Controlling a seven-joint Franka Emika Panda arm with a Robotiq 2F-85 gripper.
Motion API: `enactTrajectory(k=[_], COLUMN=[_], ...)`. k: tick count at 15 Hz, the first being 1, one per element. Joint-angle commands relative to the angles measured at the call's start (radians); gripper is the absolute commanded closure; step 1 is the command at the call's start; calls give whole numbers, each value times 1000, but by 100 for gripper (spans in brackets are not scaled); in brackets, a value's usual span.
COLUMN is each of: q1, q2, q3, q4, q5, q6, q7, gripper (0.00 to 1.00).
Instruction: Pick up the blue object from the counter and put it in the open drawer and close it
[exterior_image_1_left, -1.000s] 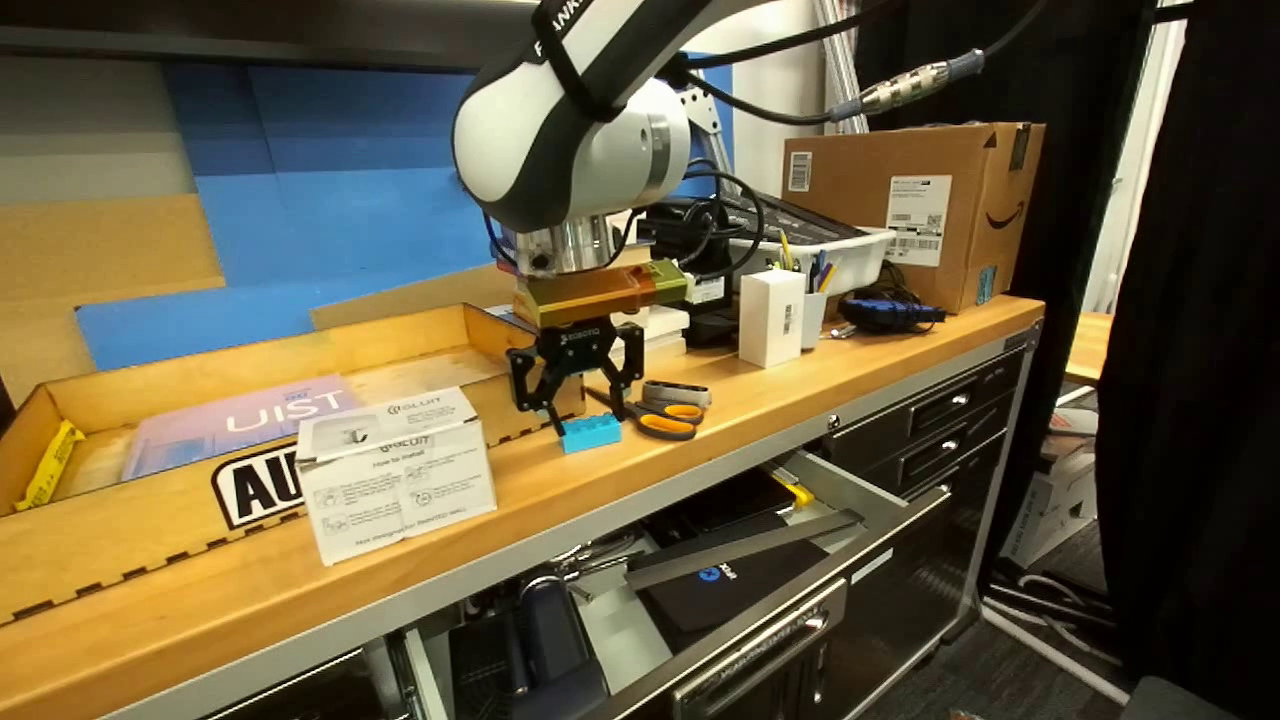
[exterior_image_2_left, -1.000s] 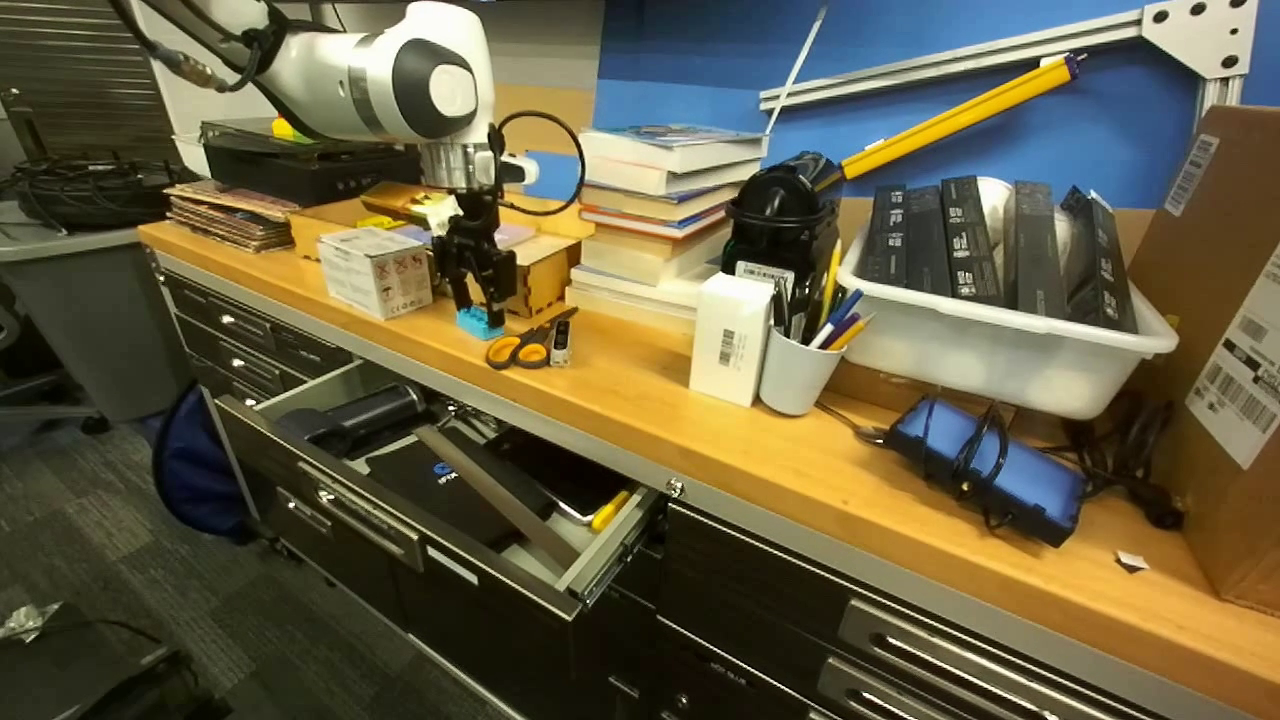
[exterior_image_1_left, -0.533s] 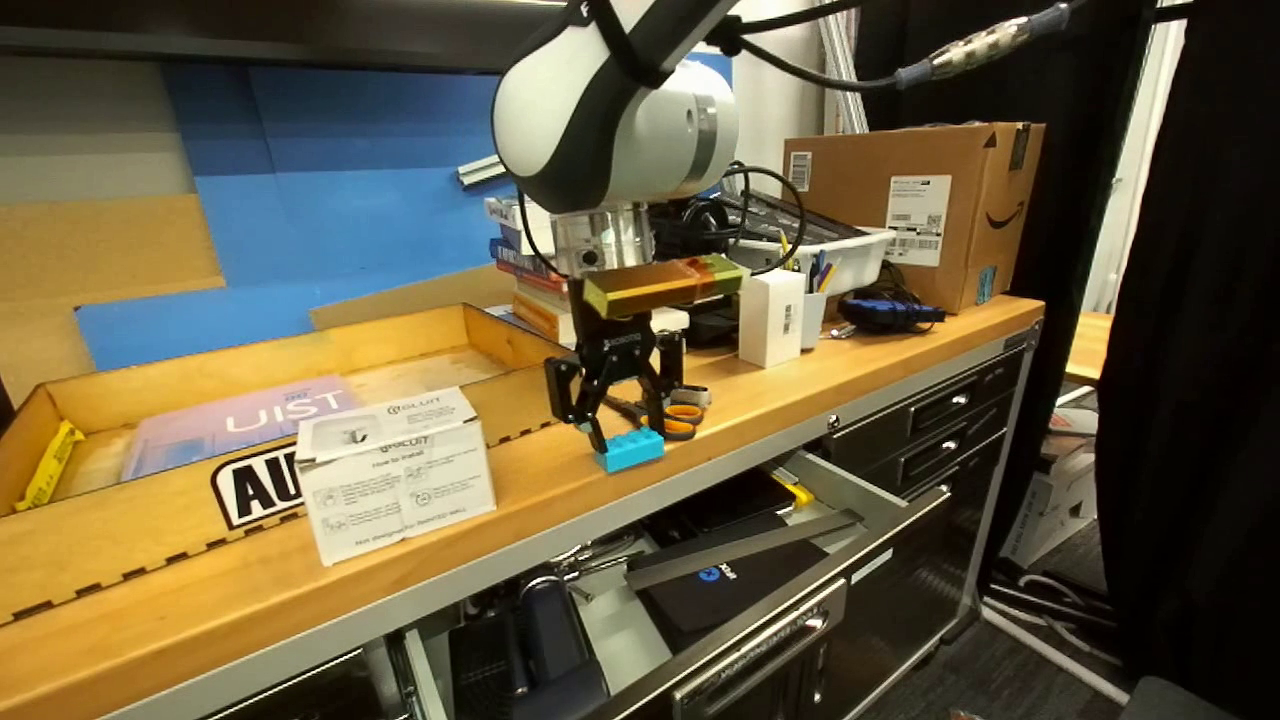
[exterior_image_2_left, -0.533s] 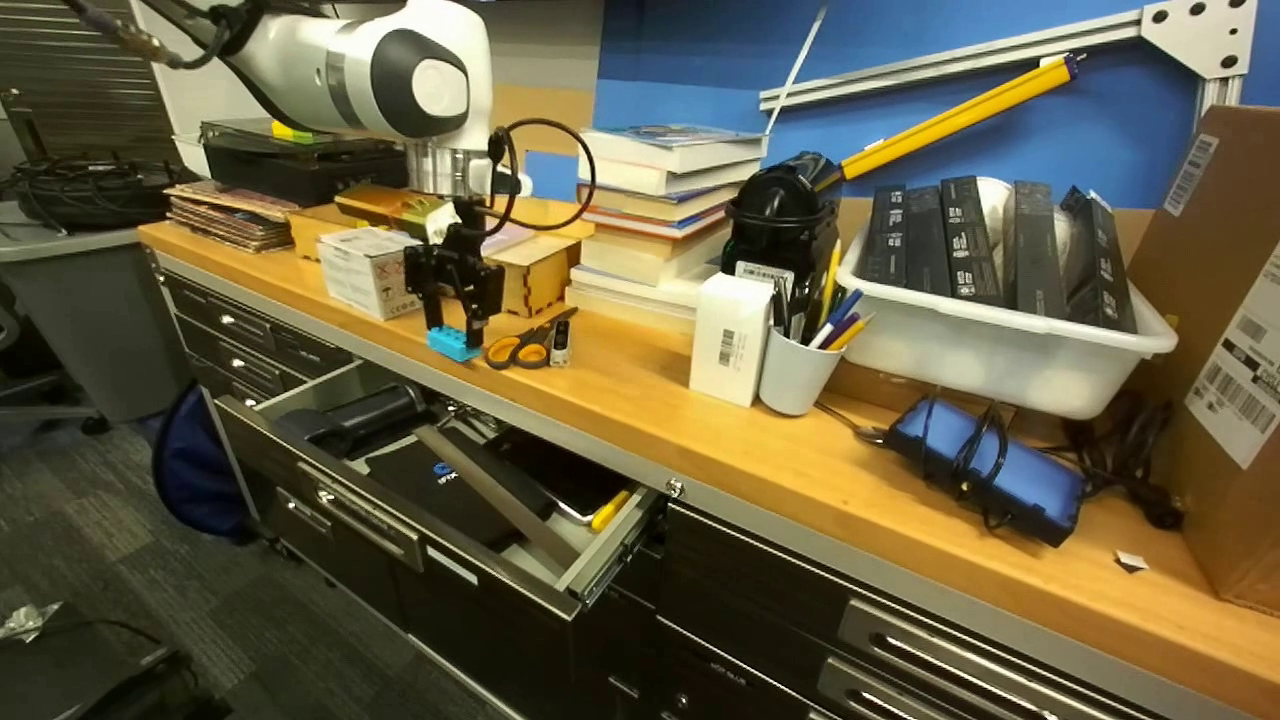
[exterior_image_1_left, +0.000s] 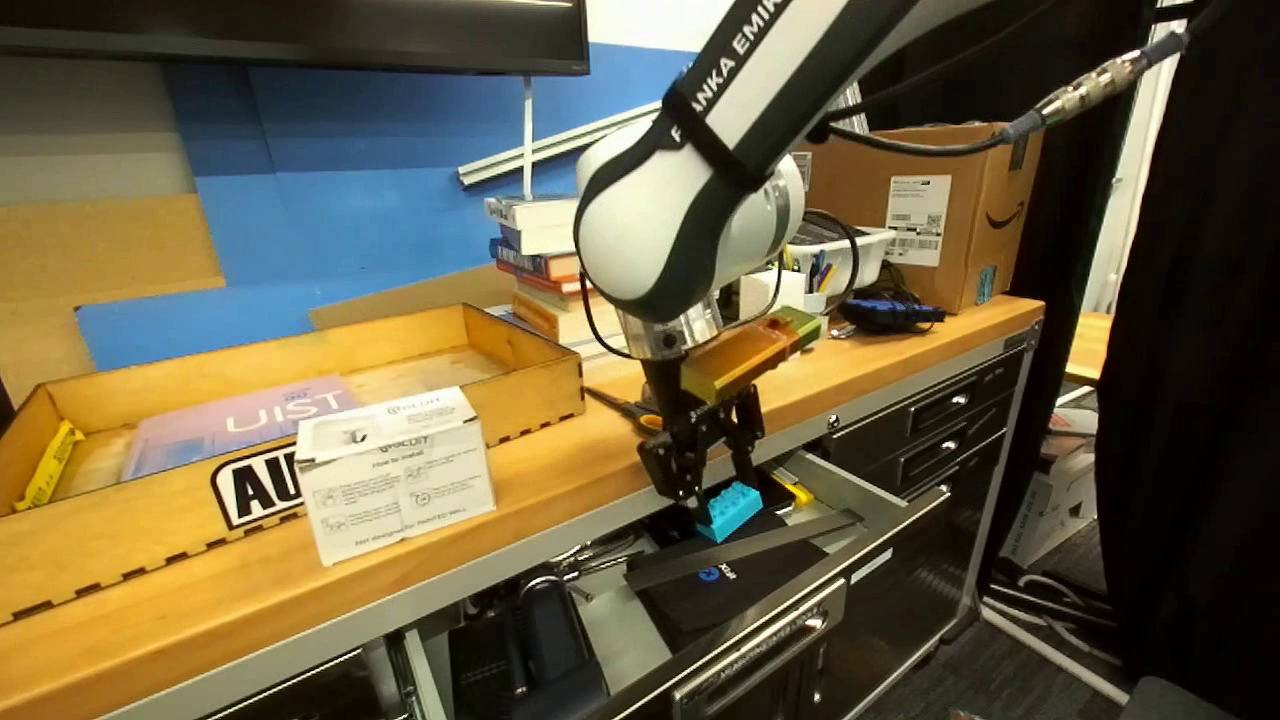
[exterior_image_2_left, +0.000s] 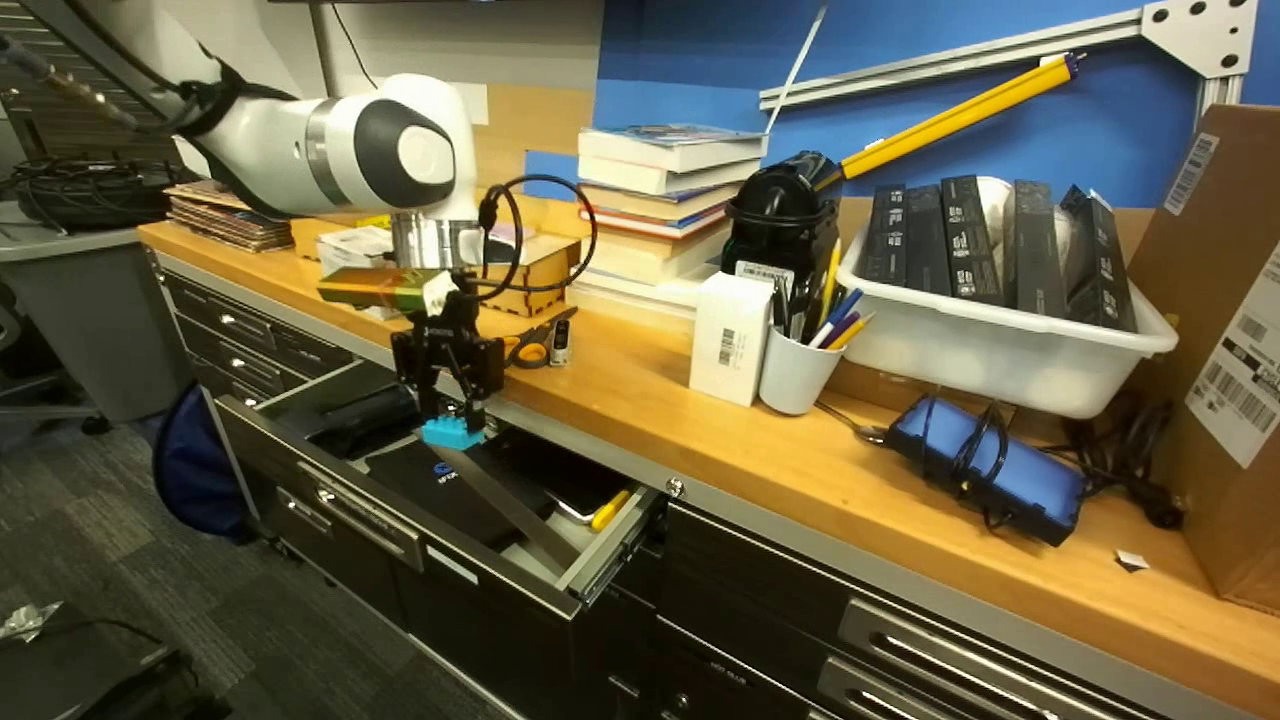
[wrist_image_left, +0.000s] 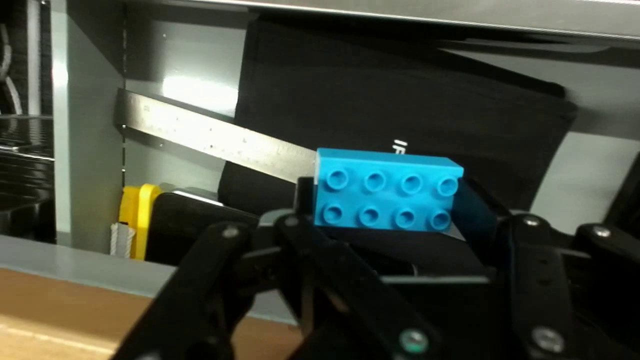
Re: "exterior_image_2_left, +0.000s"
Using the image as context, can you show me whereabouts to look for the white dark-cover book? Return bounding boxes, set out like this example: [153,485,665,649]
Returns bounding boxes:
[573,121,768,180]

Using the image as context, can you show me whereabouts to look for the black device with strap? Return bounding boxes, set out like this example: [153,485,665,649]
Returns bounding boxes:
[716,146,848,290]

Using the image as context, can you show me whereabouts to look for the small white carton box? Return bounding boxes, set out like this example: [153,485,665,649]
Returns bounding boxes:
[685,267,780,411]

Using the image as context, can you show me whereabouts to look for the red thin book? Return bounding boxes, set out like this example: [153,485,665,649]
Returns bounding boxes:
[579,180,753,227]

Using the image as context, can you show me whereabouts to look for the dark blue bag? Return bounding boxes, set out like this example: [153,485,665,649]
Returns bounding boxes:
[149,384,270,549]

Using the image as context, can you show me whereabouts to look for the grey side table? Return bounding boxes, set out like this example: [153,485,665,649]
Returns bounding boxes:
[0,218,200,431]

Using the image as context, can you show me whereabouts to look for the grey metal open drawer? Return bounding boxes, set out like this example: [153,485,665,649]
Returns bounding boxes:
[207,354,669,625]

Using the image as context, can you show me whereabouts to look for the wide white book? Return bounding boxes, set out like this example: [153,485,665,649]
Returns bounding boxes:
[577,265,725,325]

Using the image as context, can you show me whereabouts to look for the black power cable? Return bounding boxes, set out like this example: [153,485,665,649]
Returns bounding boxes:
[1061,394,1193,530]

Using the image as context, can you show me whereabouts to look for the white plastic bin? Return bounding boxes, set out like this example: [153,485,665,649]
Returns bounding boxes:
[831,167,1184,425]

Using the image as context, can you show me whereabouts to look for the brown stacked boards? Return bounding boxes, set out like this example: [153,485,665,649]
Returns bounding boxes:
[160,177,300,256]

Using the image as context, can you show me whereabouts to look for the thin white rod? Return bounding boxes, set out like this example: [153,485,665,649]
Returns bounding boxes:
[764,4,831,133]

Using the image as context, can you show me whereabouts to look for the blue foam board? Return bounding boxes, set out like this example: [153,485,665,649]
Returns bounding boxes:
[521,0,1280,217]

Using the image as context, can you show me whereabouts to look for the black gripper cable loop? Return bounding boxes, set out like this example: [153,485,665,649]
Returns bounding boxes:
[472,167,603,307]

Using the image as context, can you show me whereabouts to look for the brown cardboard shipping box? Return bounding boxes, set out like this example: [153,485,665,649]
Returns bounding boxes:
[1126,99,1280,618]

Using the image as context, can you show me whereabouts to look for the tan wooden board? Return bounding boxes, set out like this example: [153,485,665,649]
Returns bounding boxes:
[467,85,603,208]

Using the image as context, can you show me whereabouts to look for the black drawer cabinet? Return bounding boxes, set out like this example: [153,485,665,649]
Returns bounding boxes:
[153,265,368,411]
[620,495,1213,720]

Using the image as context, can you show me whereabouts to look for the white pen cup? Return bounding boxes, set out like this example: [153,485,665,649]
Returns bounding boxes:
[753,325,848,420]

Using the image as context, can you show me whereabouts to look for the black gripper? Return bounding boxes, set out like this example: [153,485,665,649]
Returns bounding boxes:
[390,290,513,441]

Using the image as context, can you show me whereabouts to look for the black flat box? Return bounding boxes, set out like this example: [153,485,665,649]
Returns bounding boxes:
[904,177,962,299]
[937,170,1020,303]
[1004,180,1073,319]
[854,183,919,288]
[1057,183,1141,337]

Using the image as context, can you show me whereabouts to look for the blue black power brick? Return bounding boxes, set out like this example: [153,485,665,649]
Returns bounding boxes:
[883,393,1001,487]
[976,427,1095,549]

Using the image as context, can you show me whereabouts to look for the laser-cut wooden tray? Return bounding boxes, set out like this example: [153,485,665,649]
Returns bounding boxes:
[287,197,587,360]

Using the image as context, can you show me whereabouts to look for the yellow pencil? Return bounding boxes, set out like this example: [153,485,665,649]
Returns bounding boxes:
[825,313,872,354]

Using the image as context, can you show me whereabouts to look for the blue toy brick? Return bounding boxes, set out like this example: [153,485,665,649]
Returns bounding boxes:
[419,411,492,456]

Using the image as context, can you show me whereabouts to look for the black mesh bundle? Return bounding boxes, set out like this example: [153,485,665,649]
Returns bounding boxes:
[9,154,174,241]

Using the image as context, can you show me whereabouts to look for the yellow bar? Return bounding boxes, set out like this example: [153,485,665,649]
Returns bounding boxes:
[828,49,1086,189]

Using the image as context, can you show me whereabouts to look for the crumpled silver wrapper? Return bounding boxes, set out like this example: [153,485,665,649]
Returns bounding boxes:
[0,597,68,649]

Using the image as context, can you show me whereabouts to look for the grey metal bar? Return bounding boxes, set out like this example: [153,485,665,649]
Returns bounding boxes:
[428,442,587,579]

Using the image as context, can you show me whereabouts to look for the white printed paper card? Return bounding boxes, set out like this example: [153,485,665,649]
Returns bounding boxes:
[318,224,399,280]

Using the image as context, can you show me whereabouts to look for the thick cream book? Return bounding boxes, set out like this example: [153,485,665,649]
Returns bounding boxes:
[585,213,740,290]

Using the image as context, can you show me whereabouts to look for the blue pen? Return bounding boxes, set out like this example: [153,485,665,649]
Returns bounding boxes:
[820,285,870,340]

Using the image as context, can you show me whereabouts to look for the yellow item in drawer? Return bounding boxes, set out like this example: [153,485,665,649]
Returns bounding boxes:
[585,485,645,536]

